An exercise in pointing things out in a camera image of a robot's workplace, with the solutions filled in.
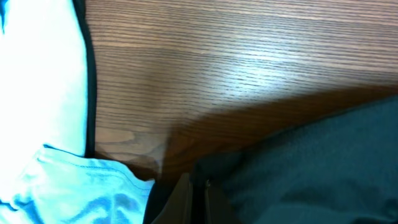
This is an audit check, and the black t-shirt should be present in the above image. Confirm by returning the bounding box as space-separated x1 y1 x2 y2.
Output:
144 95 398 224

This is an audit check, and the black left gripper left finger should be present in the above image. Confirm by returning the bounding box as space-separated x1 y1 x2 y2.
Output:
152 173 193 224

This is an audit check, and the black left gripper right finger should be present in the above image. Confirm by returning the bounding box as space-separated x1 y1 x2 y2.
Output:
205 180 241 224

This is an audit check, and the black garment under blue shirt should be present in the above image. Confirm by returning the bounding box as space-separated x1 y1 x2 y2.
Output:
72 0 97 158

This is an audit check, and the light blue t-shirt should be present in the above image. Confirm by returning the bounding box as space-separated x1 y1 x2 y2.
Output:
1 0 154 223

